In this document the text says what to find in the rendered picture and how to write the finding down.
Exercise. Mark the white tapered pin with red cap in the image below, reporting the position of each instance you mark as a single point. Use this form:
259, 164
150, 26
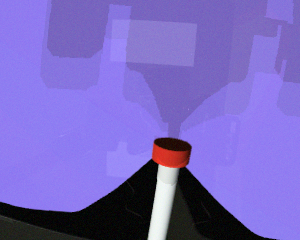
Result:
171, 154

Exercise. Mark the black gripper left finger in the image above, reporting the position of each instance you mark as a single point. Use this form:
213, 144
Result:
123, 214

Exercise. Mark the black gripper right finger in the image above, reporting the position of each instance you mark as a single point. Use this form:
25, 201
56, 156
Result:
196, 215

